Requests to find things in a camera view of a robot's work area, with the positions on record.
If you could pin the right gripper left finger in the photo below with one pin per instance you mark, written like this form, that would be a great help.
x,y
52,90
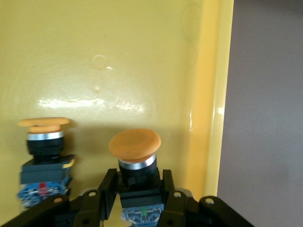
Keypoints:
x,y
87,208

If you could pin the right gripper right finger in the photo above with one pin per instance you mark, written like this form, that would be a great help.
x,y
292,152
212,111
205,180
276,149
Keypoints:
x,y
180,210

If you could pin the yellow mushroom push button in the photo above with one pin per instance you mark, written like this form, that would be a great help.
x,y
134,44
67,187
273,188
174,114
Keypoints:
x,y
135,144
45,146

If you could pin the yellow plastic tray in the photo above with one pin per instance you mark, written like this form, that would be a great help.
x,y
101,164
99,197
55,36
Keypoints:
x,y
106,59

